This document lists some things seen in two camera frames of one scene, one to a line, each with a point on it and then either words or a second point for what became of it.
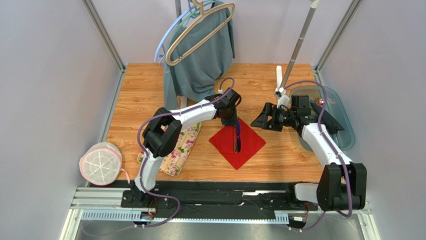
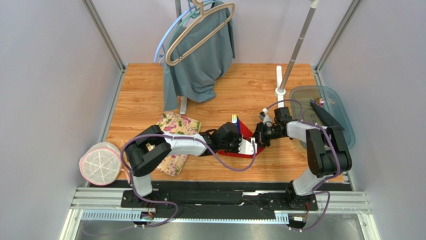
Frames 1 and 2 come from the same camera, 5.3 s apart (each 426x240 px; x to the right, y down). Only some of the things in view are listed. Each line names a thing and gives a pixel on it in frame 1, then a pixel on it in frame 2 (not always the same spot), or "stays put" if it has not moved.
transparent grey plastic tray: x=334 y=107 stays put
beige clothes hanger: x=203 y=16 stays put
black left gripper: x=232 y=122 -> x=238 y=140
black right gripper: x=272 y=117 -> x=260 y=136
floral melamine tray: x=172 y=162 stays put
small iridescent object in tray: x=320 y=102 stays put
